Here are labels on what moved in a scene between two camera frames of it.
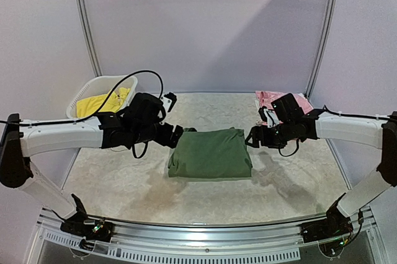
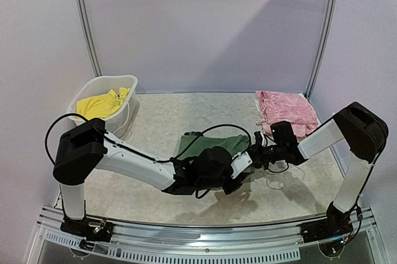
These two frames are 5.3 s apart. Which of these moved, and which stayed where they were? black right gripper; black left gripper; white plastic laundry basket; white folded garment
Moved: black left gripper; black right gripper
Stayed: white plastic laundry basket; white folded garment
